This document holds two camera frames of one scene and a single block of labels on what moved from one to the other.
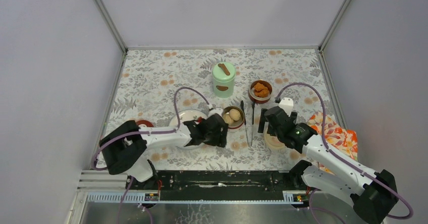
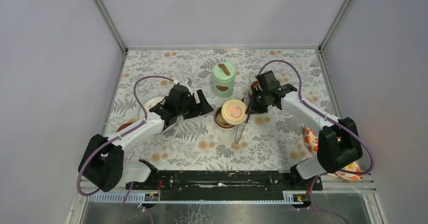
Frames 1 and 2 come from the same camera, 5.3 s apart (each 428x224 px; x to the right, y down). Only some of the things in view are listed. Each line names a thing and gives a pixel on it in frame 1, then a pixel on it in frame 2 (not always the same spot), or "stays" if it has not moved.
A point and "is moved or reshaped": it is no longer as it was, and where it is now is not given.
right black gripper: x=262 y=121 -> x=253 y=108
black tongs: x=243 y=108 -> x=241 y=127
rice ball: x=228 y=119 is moved or reshaped
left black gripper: x=220 y=130 -> x=194 y=104
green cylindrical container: x=223 y=89 stays
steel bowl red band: x=233 y=116 is moved or reshaped
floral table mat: x=174 y=87 stays
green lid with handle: x=223 y=71 stays
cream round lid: x=273 y=142 -> x=233 y=112
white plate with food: x=185 y=115 is moved or reshaped
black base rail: x=222 y=185 stays
